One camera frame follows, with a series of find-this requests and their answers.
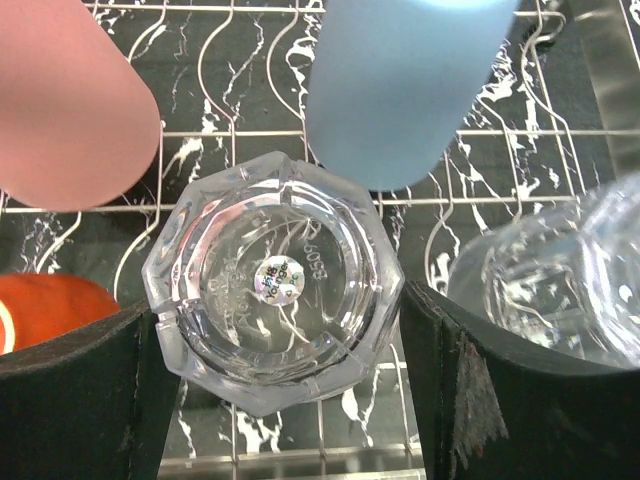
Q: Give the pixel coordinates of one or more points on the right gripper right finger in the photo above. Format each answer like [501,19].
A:
[492,405]

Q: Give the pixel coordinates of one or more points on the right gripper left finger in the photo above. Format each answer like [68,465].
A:
[95,403]

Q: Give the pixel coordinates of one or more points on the small orange ceramic mug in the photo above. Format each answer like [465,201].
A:
[38,307]

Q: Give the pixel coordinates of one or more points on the clear faceted glass cup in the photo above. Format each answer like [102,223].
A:
[274,283]

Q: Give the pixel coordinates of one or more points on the pink plastic tumbler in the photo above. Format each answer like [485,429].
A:
[79,127]

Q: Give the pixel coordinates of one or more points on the blue plastic tumbler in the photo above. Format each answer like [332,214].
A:
[392,81]

